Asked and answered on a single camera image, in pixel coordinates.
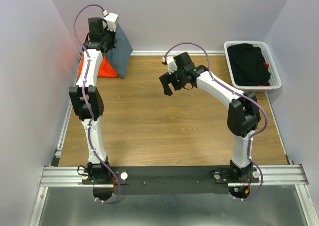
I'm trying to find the white laundry basket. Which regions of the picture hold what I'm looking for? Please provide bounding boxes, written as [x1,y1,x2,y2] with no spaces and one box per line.
[224,41,282,93]

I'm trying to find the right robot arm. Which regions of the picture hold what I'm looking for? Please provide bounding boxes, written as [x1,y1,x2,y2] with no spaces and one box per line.
[159,52,261,182]

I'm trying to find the aluminium rail frame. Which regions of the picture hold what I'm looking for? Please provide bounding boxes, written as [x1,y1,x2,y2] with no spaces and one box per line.
[30,56,319,226]

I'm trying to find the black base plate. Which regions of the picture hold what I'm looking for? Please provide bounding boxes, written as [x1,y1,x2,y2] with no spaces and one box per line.
[77,164,260,200]

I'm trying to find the red garment in basket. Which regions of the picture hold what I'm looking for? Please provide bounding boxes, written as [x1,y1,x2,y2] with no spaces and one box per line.
[255,62,271,86]

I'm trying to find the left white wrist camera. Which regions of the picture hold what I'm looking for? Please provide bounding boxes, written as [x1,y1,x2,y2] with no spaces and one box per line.
[102,10,118,32]

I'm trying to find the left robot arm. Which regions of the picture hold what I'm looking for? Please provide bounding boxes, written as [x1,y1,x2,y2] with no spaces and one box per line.
[69,17,118,184]

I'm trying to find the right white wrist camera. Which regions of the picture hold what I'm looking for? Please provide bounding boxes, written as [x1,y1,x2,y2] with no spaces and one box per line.
[162,56,178,75]

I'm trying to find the blue-grey t-shirt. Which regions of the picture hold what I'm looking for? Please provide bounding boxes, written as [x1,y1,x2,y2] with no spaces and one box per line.
[104,23,133,78]

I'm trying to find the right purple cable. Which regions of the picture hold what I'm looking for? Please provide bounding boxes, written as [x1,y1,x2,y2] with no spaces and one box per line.
[161,41,269,202]

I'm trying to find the black t-shirt in basket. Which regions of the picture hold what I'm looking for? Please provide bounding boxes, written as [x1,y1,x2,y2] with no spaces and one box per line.
[227,43,266,86]

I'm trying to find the folded orange t-shirt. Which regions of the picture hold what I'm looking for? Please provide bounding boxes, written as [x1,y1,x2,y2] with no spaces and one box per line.
[77,55,119,78]

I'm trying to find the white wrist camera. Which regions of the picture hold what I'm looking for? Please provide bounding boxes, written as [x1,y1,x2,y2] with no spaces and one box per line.
[102,10,118,32]
[162,56,178,75]

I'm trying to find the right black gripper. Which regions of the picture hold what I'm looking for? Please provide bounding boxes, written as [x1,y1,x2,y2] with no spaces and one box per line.
[159,67,185,96]

